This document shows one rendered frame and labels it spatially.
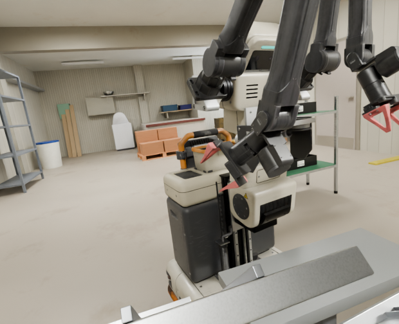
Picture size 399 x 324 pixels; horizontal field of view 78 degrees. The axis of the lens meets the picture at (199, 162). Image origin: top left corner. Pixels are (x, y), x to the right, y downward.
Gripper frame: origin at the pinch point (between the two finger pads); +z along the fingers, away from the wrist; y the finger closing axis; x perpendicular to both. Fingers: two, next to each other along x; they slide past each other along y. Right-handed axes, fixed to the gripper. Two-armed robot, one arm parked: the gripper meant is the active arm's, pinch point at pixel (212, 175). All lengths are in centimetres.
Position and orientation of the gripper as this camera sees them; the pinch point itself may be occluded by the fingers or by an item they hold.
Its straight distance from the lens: 69.6
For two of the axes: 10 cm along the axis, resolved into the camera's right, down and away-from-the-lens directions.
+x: 5.2, -1.5, 8.4
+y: 5.4, 8.2, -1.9
